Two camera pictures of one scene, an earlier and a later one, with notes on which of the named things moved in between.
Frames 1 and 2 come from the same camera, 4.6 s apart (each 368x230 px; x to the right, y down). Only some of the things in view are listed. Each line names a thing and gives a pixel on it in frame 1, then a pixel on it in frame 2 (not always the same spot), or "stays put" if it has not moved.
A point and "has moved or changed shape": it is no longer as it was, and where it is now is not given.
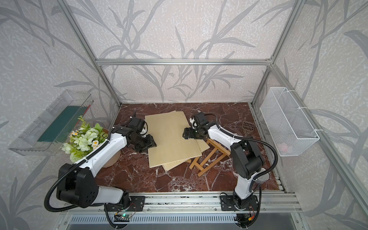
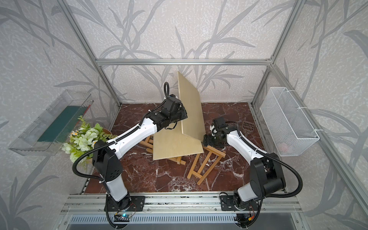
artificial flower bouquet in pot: x=83 y=140 stays put
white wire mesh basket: x=291 y=131 stays put
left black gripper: x=151 y=143 → x=183 y=113
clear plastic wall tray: x=48 y=134 stays put
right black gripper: x=189 y=135 → x=206 y=141
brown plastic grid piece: x=248 y=126 stays put
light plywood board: x=167 y=129 → x=193 y=125
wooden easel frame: x=217 y=146 has moved or changed shape
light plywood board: x=203 y=145 → x=171 y=143
